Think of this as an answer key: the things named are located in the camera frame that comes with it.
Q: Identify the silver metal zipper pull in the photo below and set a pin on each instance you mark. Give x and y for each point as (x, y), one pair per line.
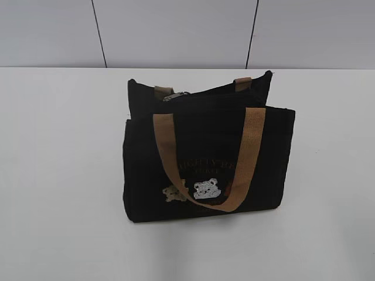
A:
(175, 95)

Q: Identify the black canvas tote bag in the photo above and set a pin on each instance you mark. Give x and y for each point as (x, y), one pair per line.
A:
(214, 152)

